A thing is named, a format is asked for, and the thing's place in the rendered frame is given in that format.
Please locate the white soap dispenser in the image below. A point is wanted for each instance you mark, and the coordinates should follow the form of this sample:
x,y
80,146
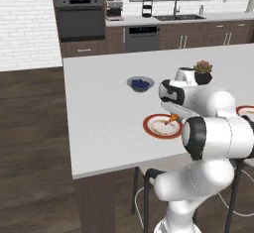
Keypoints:
x,y
201,10

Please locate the black and white canister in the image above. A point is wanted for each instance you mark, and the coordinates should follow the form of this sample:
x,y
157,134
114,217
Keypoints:
x,y
147,7

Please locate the dark wood narrow base cupboard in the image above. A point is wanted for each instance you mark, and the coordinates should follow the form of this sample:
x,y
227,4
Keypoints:
x,y
115,40

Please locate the black legged stool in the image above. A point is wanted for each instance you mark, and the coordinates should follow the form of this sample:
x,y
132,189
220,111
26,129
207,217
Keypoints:
x,y
147,177
233,190

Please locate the grey bowl with blue inside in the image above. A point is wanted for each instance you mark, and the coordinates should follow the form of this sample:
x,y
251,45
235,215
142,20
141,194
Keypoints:
x,y
140,84

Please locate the brown chicken drumstick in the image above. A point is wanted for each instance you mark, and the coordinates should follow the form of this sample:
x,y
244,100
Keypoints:
x,y
172,119

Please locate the dark sink basin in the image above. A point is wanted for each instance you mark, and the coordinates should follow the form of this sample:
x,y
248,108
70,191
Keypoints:
x,y
178,17

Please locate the white paper towel roll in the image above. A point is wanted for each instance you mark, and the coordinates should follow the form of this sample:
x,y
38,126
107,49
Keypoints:
x,y
250,5

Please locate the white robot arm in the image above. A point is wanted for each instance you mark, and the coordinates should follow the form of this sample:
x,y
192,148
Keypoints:
x,y
218,134

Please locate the grey dishwasher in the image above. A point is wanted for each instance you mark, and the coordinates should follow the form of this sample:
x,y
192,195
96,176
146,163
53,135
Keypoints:
x,y
142,39

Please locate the succulent in black pot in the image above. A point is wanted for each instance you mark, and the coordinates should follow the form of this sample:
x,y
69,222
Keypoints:
x,y
203,72

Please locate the dark metal tap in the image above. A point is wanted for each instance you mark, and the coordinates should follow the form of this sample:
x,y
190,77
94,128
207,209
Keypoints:
x,y
176,7

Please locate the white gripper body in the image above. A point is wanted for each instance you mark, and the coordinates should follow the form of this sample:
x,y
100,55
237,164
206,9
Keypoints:
x,y
187,77

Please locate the dark wood base cupboards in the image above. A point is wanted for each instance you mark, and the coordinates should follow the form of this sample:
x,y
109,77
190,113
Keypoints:
x,y
205,35

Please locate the dark wood tall cabinet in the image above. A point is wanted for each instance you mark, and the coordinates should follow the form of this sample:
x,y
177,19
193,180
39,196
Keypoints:
x,y
82,48

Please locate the black wall oven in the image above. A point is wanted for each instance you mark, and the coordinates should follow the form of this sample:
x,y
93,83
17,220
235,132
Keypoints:
x,y
80,20

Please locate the silver coffee machine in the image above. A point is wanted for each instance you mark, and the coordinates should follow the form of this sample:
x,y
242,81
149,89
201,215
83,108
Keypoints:
x,y
114,9

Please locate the red rimmed white plate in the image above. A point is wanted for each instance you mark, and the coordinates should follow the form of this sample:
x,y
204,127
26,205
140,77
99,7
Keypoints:
x,y
155,128
246,110

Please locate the dark wood island base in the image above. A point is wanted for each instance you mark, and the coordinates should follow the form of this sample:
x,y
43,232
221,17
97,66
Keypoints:
x,y
96,204

